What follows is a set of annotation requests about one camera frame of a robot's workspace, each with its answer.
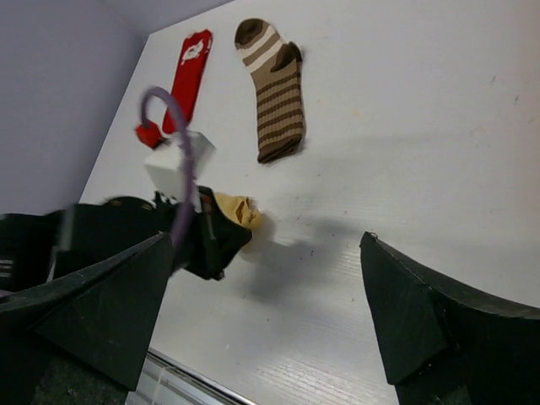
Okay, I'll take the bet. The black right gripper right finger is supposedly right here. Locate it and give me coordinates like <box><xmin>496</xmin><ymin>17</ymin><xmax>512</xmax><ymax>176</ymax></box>
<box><xmin>359</xmin><ymin>233</ymin><xmax>539</xmax><ymax>404</ymax></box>

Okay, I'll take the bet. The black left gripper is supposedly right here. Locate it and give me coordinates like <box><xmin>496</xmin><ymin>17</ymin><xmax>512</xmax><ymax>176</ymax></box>
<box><xmin>1</xmin><ymin>186</ymin><xmax>252</xmax><ymax>294</ymax></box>

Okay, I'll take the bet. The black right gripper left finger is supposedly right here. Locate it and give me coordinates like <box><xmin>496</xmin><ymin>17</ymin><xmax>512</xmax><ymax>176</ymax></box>
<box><xmin>1</xmin><ymin>234</ymin><xmax>173</xmax><ymax>392</ymax></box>

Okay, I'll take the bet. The yellow sock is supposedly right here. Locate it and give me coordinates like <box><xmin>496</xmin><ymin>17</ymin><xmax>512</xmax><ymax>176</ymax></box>
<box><xmin>214</xmin><ymin>192</ymin><xmax>264</xmax><ymax>250</ymax></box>

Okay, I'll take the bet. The brown striped sock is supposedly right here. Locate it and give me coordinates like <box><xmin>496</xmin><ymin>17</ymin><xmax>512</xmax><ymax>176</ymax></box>
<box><xmin>235</xmin><ymin>18</ymin><xmax>305</xmax><ymax>165</ymax></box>

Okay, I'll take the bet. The red sock with white pattern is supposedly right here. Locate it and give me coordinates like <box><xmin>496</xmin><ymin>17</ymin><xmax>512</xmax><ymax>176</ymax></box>
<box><xmin>170</xmin><ymin>30</ymin><xmax>213</xmax><ymax>125</ymax></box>

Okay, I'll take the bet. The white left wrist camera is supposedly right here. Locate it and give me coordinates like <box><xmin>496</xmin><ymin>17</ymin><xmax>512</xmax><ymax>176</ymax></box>
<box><xmin>144</xmin><ymin>131</ymin><xmax>215</xmax><ymax>202</ymax></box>

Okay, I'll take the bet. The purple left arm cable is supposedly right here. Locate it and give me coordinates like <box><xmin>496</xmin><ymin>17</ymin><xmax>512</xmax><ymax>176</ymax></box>
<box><xmin>138</xmin><ymin>86</ymin><xmax>198</xmax><ymax>250</ymax></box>

